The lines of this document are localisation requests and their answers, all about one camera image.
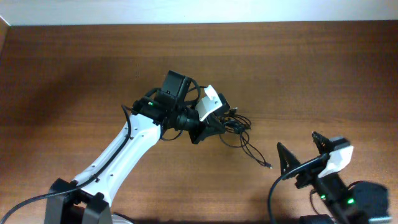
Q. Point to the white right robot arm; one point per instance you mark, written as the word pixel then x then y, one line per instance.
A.
pixel 358 202

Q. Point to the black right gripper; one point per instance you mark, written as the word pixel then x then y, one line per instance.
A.
pixel 291 162

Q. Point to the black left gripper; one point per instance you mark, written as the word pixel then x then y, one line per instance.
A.
pixel 206 127

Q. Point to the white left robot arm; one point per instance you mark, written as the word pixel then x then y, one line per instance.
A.
pixel 179 104

